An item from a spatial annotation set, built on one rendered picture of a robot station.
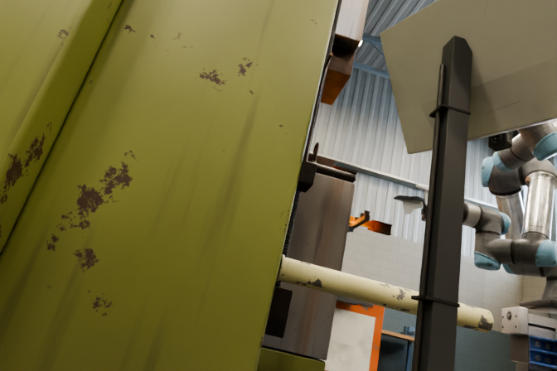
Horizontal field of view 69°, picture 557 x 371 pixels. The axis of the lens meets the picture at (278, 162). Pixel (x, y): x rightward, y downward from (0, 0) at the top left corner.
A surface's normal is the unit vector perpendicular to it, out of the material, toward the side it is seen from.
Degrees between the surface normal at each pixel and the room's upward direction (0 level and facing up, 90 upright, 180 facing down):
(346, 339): 90
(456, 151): 90
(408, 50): 120
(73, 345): 90
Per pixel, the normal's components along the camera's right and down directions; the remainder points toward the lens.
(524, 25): -0.80, 0.12
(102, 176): 0.18, -0.33
